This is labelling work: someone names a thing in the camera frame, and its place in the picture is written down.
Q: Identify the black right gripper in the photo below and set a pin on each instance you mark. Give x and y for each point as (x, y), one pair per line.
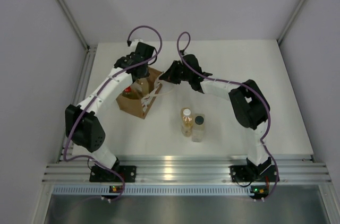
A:
(170, 75)

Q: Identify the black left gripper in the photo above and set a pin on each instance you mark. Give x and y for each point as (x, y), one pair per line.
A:
(147, 75)

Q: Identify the white cap bottle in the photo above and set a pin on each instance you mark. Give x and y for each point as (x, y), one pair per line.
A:
(186, 122)
(144, 87)

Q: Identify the jute watermelon canvas bag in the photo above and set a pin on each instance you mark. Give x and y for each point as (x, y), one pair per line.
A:
(141, 106)

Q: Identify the clear bottle dark cap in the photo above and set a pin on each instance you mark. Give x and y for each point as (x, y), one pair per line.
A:
(198, 128)

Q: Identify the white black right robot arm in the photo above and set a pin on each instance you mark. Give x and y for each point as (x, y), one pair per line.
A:
(248, 103)

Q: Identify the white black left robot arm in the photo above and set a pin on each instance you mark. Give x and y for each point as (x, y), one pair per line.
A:
(82, 121)

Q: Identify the red cap bottle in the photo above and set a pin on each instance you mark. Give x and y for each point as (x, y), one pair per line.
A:
(130, 93)

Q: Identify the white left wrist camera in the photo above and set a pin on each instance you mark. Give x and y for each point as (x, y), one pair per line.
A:
(133, 43)

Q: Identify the left aluminium corner post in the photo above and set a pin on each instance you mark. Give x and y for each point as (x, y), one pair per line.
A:
(71, 20)

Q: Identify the aluminium corner post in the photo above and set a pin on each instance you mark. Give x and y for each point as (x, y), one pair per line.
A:
(296, 11)
(71, 20)

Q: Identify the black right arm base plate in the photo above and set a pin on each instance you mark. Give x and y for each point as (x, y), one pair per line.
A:
(243, 174)

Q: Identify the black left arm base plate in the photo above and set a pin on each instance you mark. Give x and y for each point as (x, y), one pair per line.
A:
(99, 175)

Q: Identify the aluminium front rail frame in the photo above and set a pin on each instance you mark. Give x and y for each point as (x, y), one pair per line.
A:
(300, 170)

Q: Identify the grey slotted cable duct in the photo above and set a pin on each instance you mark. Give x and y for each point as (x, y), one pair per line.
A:
(155, 190)

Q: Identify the right aluminium corner post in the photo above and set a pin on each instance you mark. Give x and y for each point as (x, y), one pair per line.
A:
(296, 11)

